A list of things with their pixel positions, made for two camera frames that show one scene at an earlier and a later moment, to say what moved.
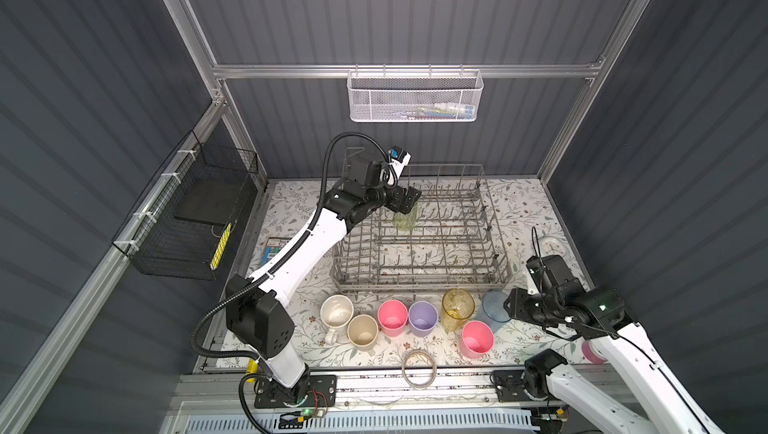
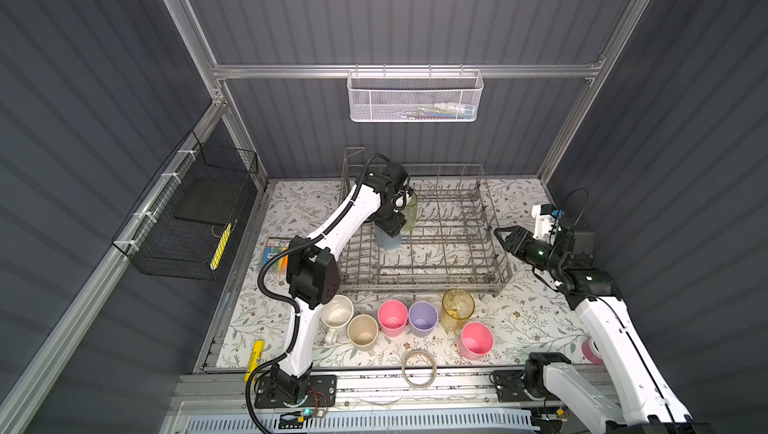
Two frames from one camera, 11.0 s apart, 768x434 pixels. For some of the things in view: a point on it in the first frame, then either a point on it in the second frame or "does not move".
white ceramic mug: (336, 312) does not move
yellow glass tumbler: (458, 306) does not move
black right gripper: (512, 305) → (517, 240)
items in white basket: (443, 109) does not move
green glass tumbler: (405, 222) does not move
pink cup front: (476, 339) does not move
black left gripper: (407, 201) → (392, 225)
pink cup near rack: (392, 317) does not move
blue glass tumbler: (492, 310) → (387, 242)
